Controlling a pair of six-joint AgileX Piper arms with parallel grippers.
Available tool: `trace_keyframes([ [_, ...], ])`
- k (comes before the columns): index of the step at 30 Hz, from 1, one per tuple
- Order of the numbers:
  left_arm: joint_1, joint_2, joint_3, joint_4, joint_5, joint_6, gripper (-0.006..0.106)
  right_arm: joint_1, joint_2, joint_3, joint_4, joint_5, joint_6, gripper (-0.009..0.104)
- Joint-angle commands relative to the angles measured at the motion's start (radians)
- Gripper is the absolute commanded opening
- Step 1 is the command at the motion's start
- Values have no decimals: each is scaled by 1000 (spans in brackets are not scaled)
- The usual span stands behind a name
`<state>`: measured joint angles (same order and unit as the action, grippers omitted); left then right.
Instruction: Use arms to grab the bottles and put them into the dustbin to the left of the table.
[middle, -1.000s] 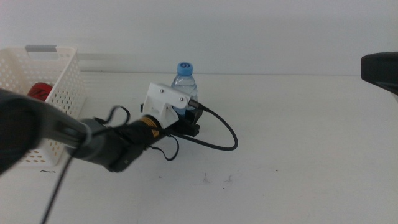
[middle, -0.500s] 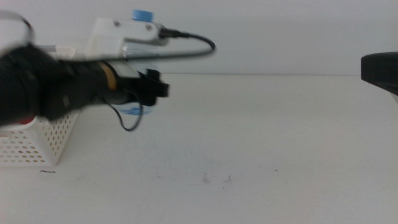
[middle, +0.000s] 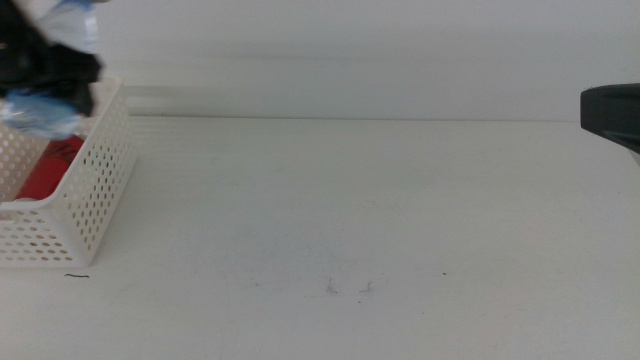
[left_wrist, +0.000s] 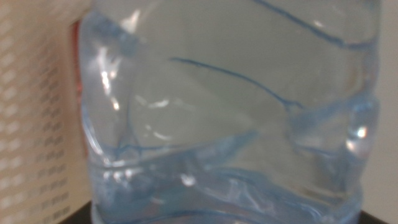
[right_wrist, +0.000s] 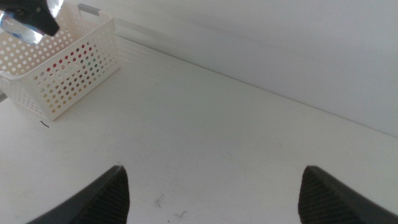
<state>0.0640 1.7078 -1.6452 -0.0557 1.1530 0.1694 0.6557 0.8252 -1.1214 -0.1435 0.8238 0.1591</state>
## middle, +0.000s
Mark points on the white perforated plastic basket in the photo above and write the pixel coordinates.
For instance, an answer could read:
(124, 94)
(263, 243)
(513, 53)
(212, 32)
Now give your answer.
(25, 203)

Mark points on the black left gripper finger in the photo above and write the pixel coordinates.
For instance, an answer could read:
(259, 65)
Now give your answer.
(75, 70)

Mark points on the red soda can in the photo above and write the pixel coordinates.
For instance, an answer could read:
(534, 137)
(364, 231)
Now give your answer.
(47, 172)

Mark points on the clear water bottle blue cap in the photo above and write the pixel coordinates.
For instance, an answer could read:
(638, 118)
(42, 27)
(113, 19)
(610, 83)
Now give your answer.
(35, 117)

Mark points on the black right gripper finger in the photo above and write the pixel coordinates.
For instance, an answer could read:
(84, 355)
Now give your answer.
(615, 112)

